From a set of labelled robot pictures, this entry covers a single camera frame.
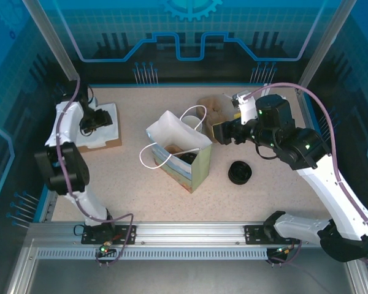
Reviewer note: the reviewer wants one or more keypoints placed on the white napkin stack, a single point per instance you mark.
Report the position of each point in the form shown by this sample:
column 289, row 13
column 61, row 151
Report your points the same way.
column 110, row 134

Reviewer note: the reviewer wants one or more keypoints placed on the black cup lid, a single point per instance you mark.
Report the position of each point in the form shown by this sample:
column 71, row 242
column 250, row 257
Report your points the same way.
column 188, row 157

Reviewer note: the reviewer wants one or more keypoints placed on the brown pulp cup carrier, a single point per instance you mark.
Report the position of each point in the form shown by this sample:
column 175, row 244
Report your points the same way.
column 173, row 149

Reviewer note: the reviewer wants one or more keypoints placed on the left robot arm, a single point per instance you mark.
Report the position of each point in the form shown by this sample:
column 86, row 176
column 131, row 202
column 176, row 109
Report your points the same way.
column 61, row 165

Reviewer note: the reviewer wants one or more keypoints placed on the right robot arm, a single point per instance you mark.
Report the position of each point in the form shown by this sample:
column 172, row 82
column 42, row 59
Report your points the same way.
column 325, row 190

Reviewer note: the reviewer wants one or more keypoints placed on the brown pulp carrier stack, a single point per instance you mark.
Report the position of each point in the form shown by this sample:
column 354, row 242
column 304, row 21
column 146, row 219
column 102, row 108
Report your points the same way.
column 213, row 107

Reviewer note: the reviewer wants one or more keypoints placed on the black lid stack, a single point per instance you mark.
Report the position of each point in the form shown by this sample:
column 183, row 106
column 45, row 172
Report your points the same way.
column 239, row 174

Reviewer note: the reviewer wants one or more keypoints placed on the small lit connector module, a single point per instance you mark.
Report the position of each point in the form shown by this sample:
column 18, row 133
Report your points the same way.
column 282, row 251
column 104, row 249

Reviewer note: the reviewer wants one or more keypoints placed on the steel front shelf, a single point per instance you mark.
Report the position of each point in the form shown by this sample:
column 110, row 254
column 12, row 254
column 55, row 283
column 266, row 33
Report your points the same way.
column 187, row 275

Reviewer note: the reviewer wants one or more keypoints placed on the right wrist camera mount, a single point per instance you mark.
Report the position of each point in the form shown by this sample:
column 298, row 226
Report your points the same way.
column 248, row 107

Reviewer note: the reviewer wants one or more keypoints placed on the aluminium frame post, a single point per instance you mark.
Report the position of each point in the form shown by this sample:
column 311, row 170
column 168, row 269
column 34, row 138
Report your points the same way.
column 325, row 46
column 62, row 55

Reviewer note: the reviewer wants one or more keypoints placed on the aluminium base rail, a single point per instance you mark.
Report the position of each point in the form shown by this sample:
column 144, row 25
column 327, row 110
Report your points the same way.
column 187, row 232

